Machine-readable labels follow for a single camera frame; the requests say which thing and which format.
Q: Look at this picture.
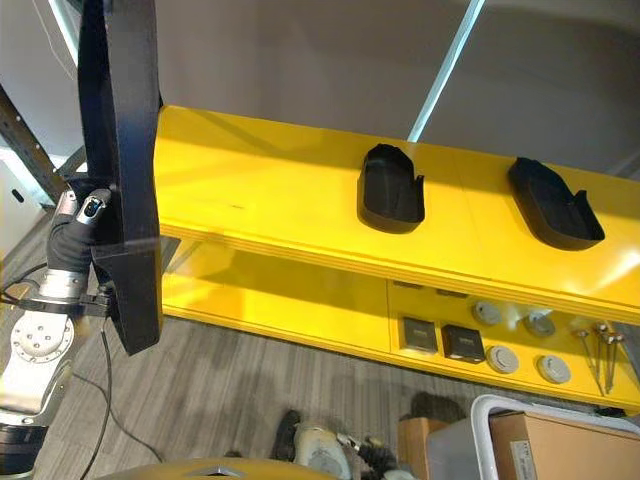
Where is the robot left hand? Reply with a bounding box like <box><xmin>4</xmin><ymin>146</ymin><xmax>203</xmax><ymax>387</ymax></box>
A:
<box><xmin>38</xmin><ymin>172</ymin><xmax>121</xmax><ymax>301</ymax></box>

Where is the long black sole-shaped part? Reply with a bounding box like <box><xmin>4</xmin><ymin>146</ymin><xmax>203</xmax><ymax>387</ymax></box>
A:
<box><xmin>77</xmin><ymin>0</ymin><xmax>163</xmax><ymax>357</ymax></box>

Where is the yellow shelf unit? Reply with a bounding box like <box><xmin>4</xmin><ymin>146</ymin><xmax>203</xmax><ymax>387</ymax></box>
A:
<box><xmin>153</xmin><ymin>104</ymin><xmax>640</xmax><ymax>417</ymax></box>

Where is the small dark square box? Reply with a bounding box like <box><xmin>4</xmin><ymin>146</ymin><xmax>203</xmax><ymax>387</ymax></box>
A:
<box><xmin>402</xmin><ymin>315</ymin><xmax>442</xmax><ymax>358</ymax></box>
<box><xmin>441</xmin><ymin>324</ymin><xmax>487</xmax><ymax>364</ymax></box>

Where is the translucent plastic box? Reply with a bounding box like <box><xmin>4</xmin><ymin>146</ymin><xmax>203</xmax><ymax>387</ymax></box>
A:
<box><xmin>426</xmin><ymin>394</ymin><xmax>640</xmax><ymax>480</ymax></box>

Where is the brown cardboard box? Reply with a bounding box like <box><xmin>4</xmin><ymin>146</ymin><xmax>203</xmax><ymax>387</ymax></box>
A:
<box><xmin>488</xmin><ymin>410</ymin><xmax>640</xmax><ymax>480</ymax></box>

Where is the white cabinet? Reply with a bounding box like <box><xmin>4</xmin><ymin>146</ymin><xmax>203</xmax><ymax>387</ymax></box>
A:
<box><xmin>0</xmin><ymin>148</ymin><xmax>49</xmax><ymax>262</ymax></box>

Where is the grey perforated metal upright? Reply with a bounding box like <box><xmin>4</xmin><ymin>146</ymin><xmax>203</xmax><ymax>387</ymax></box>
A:
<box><xmin>0</xmin><ymin>83</ymin><xmax>70</xmax><ymax>207</ymax></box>

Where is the short black sole-shaped part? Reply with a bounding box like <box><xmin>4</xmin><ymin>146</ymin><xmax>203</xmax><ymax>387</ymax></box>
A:
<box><xmin>507</xmin><ymin>156</ymin><xmax>606</xmax><ymax>253</ymax></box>
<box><xmin>356</xmin><ymin>143</ymin><xmax>427</xmax><ymax>235</ymax></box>

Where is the small brown cardboard carton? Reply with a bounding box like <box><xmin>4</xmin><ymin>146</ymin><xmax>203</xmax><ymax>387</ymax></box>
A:
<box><xmin>396</xmin><ymin>416</ymin><xmax>449</xmax><ymax>480</ymax></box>

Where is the light blue partition strip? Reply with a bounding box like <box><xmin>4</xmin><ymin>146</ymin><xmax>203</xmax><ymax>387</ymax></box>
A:
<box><xmin>406</xmin><ymin>0</ymin><xmax>487</xmax><ymax>144</ymax></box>

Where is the round grey disc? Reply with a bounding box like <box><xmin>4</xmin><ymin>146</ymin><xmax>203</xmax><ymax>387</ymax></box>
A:
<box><xmin>523</xmin><ymin>310</ymin><xmax>557</xmax><ymax>338</ymax></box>
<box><xmin>535</xmin><ymin>354</ymin><xmax>573</xmax><ymax>386</ymax></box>
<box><xmin>485</xmin><ymin>345</ymin><xmax>520</xmax><ymax>374</ymax></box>
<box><xmin>472</xmin><ymin>300</ymin><xmax>503</xmax><ymax>327</ymax></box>

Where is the long metal screw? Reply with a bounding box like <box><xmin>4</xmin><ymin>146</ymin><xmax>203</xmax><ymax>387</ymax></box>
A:
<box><xmin>573</xmin><ymin>329</ymin><xmax>605</xmax><ymax>397</ymax></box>
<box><xmin>591</xmin><ymin>322</ymin><xmax>609</xmax><ymax>379</ymax></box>
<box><xmin>602</xmin><ymin>331</ymin><xmax>624</xmax><ymax>395</ymax></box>

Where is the black cable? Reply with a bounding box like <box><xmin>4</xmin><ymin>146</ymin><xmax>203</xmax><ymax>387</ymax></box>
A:
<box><xmin>63</xmin><ymin>327</ymin><xmax>165</xmax><ymax>464</ymax></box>

